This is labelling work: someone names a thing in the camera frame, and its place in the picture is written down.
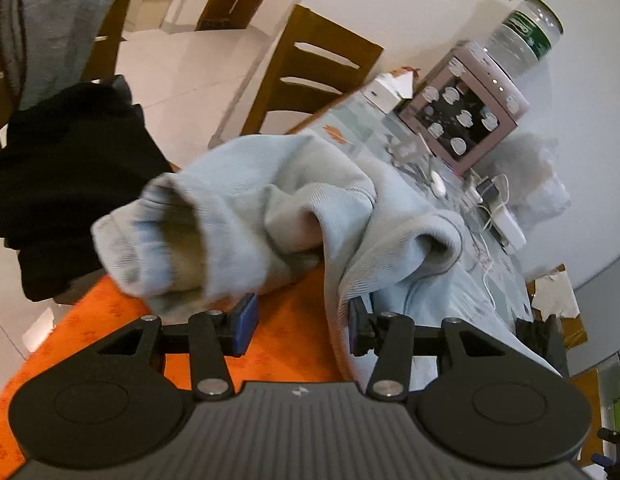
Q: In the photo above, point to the clear plastic water bottle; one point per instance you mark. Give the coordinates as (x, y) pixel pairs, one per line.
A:
(520, 40)

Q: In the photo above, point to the black garment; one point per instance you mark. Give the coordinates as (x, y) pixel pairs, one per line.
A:
(74, 160)

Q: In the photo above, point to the checkered tablecloth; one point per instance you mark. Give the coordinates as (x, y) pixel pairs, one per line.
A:
(370, 130)

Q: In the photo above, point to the orange patterned mat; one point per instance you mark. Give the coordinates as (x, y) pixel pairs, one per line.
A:
(64, 340)

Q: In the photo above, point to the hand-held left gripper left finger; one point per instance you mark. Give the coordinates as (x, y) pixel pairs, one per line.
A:
(244, 325)

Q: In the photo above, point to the clear plastic bag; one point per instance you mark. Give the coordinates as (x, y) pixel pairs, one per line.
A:
(540, 170)

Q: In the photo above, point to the light blue sweatshirt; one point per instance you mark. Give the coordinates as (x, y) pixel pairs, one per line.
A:
(300, 200)

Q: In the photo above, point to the beige cloth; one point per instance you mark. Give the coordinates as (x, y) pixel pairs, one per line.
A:
(555, 295)

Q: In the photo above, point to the clear acrylic stand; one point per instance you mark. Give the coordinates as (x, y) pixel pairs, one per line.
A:
(405, 152)

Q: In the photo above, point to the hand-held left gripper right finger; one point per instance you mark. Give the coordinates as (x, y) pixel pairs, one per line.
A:
(359, 327)

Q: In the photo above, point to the white appliance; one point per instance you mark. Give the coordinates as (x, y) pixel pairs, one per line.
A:
(510, 230)

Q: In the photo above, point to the black power adapter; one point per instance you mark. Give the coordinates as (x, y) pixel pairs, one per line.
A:
(487, 189)

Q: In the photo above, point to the white tissue box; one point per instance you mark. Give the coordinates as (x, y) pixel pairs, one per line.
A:
(385, 92)

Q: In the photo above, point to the pink box with stickers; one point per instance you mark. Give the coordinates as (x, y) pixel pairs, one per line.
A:
(465, 110)

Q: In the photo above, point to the small white round object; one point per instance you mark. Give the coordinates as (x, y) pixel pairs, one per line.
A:
(437, 182)

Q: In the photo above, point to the grey knit garment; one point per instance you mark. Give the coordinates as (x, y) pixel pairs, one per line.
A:
(44, 10)

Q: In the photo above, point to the black folded clothes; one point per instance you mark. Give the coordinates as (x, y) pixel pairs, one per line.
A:
(542, 345)

